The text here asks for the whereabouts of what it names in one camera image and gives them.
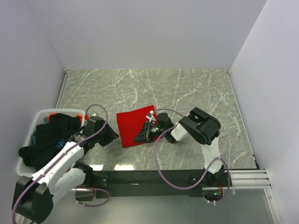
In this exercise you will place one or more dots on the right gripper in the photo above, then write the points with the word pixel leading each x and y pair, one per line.
pixel 145 135

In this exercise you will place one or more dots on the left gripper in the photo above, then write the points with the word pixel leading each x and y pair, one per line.
pixel 110 135

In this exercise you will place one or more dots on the red polo shirt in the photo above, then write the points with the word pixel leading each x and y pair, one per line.
pixel 130 123

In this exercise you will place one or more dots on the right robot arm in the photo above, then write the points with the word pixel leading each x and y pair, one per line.
pixel 203 127

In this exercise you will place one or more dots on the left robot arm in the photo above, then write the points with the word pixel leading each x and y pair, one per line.
pixel 35 196

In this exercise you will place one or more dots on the black garment in basket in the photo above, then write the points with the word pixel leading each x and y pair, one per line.
pixel 50 140

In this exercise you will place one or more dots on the black base beam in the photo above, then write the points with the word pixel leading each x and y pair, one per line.
pixel 150 183

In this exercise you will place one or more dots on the white laundry basket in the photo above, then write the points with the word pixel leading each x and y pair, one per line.
pixel 21 168

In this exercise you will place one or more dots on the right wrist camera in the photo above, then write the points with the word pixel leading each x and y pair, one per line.
pixel 151 118

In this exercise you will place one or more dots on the aluminium rail frame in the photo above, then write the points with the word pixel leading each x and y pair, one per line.
pixel 244 179

